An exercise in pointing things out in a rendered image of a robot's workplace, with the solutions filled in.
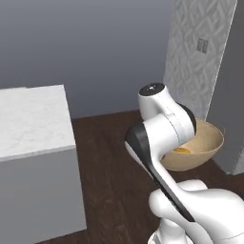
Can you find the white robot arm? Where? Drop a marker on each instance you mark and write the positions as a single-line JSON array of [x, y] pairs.
[[165, 127]]

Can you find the tan woven basket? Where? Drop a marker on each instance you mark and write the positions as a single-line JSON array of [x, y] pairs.
[[203, 149]]

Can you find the white marble dining counter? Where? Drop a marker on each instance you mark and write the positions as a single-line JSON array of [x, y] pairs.
[[31, 152]]

